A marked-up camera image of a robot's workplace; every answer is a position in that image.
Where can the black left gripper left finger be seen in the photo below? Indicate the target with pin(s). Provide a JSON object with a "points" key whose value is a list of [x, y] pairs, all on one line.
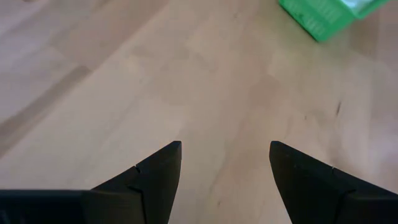
{"points": [[155, 186]]}

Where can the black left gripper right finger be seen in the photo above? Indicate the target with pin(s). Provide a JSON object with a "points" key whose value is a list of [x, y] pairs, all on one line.
{"points": [[304, 186]]}

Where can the white pill bottle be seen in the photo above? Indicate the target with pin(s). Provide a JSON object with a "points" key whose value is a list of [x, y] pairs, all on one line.
{"points": [[357, 3]]}

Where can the green plastic basket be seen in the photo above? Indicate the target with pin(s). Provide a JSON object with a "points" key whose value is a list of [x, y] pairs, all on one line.
{"points": [[320, 18]]}

